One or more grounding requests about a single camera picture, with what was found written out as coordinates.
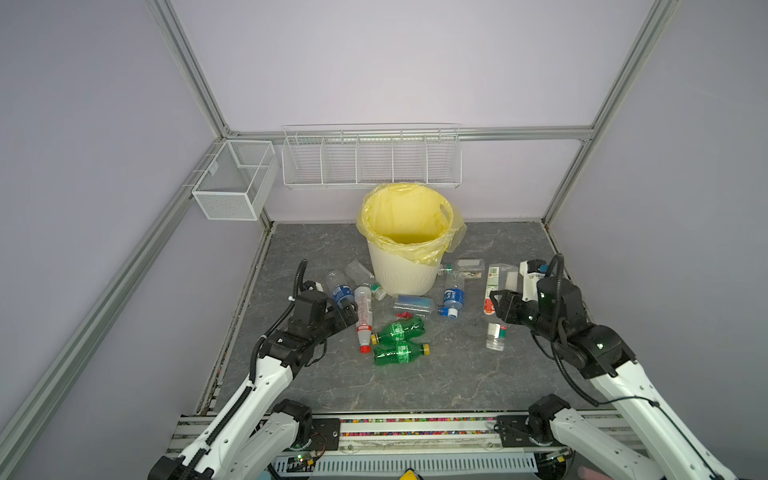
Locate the cream plastic waste bin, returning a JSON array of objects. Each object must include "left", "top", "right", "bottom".
[{"left": 367, "top": 241, "right": 440, "bottom": 296}]

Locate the white bottle red cap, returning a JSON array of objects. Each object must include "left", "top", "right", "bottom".
[{"left": 354, "top": 285, "right": 373, "bottom": 354}]

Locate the small bottle orange label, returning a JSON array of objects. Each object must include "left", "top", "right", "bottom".
[{"left": 483, "top": 264, "right": 519, "bottom": 315}]

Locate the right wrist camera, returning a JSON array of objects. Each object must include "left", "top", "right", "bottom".
[{"left": 519, "top": 259, "right": 548, "bottom": 301}]

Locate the tall clear bottle green cap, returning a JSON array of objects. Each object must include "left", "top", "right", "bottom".
[{"left": 486, "top": 323, "right": 507, "bottom": 351}]

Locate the green soda bottle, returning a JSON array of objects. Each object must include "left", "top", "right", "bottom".
[
  {"left": 373, "top": 341, "right": 431, "bottom": 366},
  {"left": 371, "top": 317, "right": 425, "bottom": 345}
]

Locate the long white wire basket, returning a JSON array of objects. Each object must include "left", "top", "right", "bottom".
[{"left": 282, "top": 123, "right": 463, "bottom": 189}]

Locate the white mesh box basket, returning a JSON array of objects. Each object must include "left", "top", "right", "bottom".
[{"left": 192, "top": 140, "right": 279, "bottom": 221}]

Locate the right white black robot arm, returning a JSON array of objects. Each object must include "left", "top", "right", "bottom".
[{"left": 487, "top": 254, "right": 736, "bottom": 479}]

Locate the lower green soda bottle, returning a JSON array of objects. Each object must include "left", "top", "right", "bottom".
[{"left": 373, "top": 341, "right": 431, "bottom": 366}]

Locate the clear bottle green collar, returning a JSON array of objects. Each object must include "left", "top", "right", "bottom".
[{"left": 345, "top": 259, "right": 387, "bottom": 301}]

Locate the yellow plastic bin liner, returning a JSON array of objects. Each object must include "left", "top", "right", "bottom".
[{"left": 356, "top": 183, "right": 467, "bottom": 266}]

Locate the clear bottle blue label white cap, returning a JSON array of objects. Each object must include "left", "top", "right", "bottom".
[{"left": 325, "top": 270, "right": 357, "bottom": 312}]

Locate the blue label water bottle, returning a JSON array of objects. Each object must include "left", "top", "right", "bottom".
[{"left": 440, "top": 272, "right": 465, "bottom": 319}]

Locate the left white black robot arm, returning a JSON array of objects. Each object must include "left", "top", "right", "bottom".
[{"left": 148, "top": 260, "right": 358, "bottom": 479}]

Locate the small clear plastic box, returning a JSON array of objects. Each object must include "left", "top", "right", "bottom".
[{"left": 455, "top": 259, "right": 486, "bottom": 279}]

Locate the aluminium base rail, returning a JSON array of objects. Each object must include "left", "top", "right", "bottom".
[{"left": 158, "top": 409, "right": 601, "bottom": 460}]

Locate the clear bottle blue tint red cap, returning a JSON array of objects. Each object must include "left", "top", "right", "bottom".
[{"left": 393, "top": 295, "right": 437, "bottom": 318}]

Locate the upper green soda bottle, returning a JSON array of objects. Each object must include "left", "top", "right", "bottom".
[{"left": 371, "top": 317, "right": 425, "bottom": 345}]

